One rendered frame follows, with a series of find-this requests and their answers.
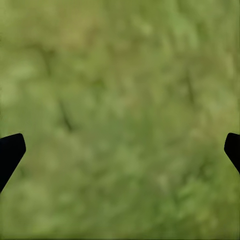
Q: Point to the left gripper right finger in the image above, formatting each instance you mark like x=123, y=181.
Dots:
x=232, y=149

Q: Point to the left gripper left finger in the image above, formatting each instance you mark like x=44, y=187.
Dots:
x=12, y=149

